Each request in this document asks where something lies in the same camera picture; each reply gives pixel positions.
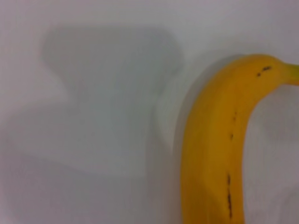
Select yellow banana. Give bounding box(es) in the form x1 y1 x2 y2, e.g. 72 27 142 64
180 54 299 224

